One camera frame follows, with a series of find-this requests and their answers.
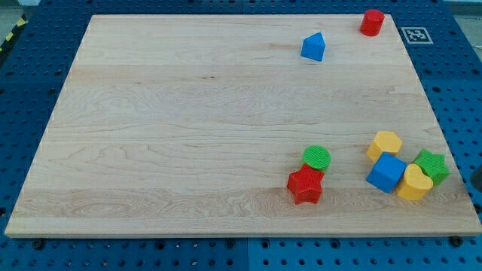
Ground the blue cube block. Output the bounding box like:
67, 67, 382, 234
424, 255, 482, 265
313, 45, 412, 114
366, 152, 407, 193

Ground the light wooden board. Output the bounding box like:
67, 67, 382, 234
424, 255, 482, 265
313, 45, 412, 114
5, 13, 481, 239

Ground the green cylinder block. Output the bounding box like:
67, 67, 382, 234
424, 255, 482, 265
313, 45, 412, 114
303, 145, 331, 171

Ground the red star block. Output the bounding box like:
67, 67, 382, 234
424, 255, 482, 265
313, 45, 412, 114
287, 163, 325, 205

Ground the blue triangular prism block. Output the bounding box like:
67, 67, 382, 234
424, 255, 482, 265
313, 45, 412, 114
300, 32, 325, 62

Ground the yellow hexagon block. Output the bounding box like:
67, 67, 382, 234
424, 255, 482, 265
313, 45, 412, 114
366, 131, 403, 163

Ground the red cylinder block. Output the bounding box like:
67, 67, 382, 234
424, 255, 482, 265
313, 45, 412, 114
359, 9, 385, 37

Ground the yellow heart block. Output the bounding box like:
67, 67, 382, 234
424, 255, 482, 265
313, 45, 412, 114
395, 163, 434, 201

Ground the green star block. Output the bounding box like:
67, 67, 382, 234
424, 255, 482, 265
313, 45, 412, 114
413, 149, 451, 186

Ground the white fiducial marker tag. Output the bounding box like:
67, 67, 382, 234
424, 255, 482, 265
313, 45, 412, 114
401, 26, 433, 44

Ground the black robot tool tip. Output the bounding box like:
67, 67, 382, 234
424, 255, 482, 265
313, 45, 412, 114
470, 166, 482, 192

